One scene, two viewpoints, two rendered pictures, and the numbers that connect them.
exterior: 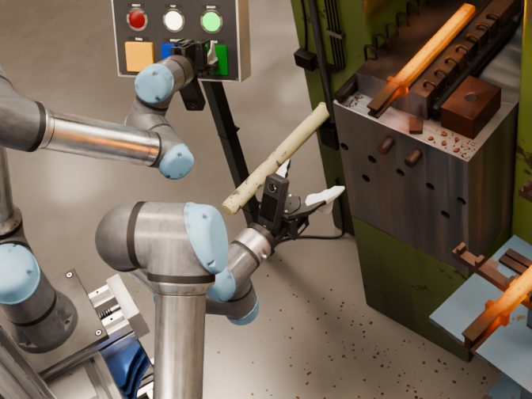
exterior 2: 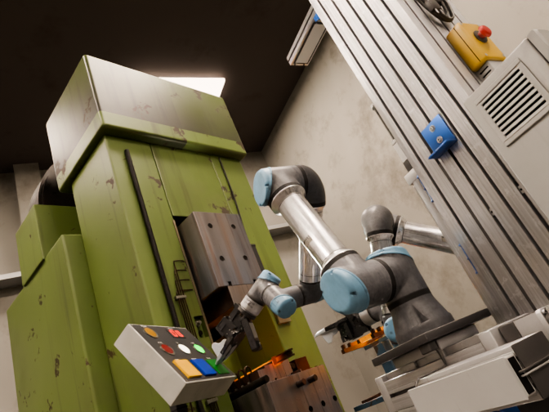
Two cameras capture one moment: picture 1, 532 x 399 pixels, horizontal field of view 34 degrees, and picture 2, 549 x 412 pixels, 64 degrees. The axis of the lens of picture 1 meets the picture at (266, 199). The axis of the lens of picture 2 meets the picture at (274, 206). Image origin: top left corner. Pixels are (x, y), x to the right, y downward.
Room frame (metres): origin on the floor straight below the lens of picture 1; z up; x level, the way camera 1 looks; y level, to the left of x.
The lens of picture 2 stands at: (1.70, 1.63, 0.78)
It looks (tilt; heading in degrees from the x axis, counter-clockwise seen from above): 24 degrees up; 255
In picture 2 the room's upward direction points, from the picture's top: 24 degrees counter-clockwise
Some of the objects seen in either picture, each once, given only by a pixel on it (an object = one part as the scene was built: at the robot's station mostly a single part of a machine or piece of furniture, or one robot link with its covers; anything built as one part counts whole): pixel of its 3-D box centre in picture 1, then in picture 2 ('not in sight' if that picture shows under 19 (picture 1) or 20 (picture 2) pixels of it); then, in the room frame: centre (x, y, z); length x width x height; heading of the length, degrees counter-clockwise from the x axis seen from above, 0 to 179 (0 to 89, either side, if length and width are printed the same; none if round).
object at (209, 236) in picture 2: not in sight; (212, 266); (1.55, -0.54, 1.56); 0.42 x 0.39 x 0.40; 128
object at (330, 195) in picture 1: (326, 203); not in sight; (1.17, -0.12, 0.98); 0.09 x 0.03 x 0.06; 92
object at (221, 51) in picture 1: (214, 59); (216, 368); (1.69, 0.03, 1.00); 0.07 x 0.05 x 0.07; 63
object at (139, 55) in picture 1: (140, 56); (186, 369); (1.78, 0.21, 1.01); 0.07 x 0.05 x 0.07; 63
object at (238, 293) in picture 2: not in sight; (220, 312); (1.58, -0.51, 1.32); 0.42 x 0.20 x 0.10; 128
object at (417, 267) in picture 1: (463, 227); not in sight; (1.55, -0.56, 0.23); 0.56 x 0.38 x 0.47; 128
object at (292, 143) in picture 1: (278, 157); not in sight; (1.67, -0.07, 0.62); 0.44 x 0.05 x 0.05; 128
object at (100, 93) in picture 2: not in sight; (148, 135); (1.65, -0.68, 2.60); 0.99 x 0.60 x 0.60; 38
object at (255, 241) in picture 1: (254, 246); (368, 314); (1.11, 0.05, 0.98); 0.08 x 0.05 x 0.08; 38
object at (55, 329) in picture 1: (37, 312); (417, 315); (1.18, 0.56, 0.87); 0.15 x 0.15 x 0.10
